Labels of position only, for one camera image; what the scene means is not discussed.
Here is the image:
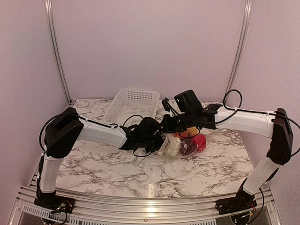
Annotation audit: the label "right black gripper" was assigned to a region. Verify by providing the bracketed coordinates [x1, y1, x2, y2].
[159, 111, 195, 134]

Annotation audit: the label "fake white cauliflower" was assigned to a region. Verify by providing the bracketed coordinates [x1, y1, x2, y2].
[162, 135, 181, 158]

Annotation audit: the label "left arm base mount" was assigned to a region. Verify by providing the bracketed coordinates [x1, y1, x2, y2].
[34, 187, 75, 213]

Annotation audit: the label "fake purple grapes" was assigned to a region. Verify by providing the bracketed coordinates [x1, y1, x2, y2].
[180, 139, 197, 156]

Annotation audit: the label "aluminium front rail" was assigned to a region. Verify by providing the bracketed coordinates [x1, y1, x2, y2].
[14, 185, 282, 225]

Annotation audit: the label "fake yellow fruit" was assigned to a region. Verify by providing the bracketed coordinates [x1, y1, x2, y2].
[187, 127, 200, 136]

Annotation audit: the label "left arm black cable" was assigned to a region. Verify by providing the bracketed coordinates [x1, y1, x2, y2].
[38, 112, 162, 158]

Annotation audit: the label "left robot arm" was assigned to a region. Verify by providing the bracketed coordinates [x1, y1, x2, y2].
[37, 107, 164, 209]

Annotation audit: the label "fake orange tomato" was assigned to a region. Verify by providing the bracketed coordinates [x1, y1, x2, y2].
[179, 131, 192, 138]

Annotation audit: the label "white plastic basket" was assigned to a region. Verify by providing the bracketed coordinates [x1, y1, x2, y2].
[102, 88, 160, 127]

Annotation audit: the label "fake red pepper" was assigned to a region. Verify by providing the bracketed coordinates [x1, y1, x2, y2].
[191, 134, 206, 152]

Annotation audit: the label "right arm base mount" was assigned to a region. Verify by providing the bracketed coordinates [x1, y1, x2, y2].
[215, 186, 257, 215]

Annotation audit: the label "left aluminium frame post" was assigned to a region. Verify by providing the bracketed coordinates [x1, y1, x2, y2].
[45, 0, 73, 105]

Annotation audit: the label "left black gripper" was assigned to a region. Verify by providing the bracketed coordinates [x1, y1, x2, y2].
[141, 132, 169, 154]

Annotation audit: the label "aluminium frame post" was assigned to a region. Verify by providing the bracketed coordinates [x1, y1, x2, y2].
[225, 0, 253, 93]
[45, 0, 73, 105]

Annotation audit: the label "right aluminium frame post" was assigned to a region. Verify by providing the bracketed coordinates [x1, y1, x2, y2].
[225, 0, 253, 93]

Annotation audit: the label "clear zip top bag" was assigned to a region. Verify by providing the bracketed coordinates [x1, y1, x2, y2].
[157, 127, 206, 159]

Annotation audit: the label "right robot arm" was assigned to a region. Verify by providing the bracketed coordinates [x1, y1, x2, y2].
[161, 90, 293, 210]

